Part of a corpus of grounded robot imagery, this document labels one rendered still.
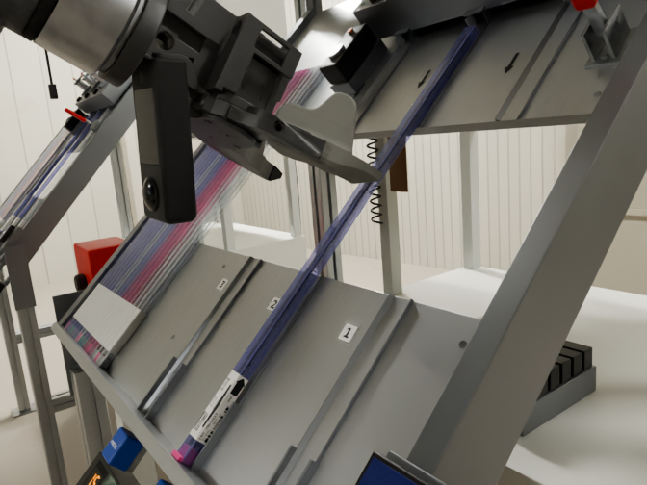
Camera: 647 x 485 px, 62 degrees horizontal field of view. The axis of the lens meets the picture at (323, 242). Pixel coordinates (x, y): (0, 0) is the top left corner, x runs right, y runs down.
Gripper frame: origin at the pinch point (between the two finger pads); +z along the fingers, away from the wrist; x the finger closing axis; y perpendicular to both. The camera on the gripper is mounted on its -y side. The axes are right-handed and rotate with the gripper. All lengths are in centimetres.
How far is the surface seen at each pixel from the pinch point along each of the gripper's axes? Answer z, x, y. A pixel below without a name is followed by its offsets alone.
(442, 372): 2.0, -17.4, -11.6
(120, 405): -3.9, 12.7, -25.8
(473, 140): 65, 45, 42
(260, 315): 1.7, 4.3, -12.8
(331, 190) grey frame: 35, 49, 15
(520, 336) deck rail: 3.2, -20.9, -7.9
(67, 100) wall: 36, 432, 79
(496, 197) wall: 237, 170, 101
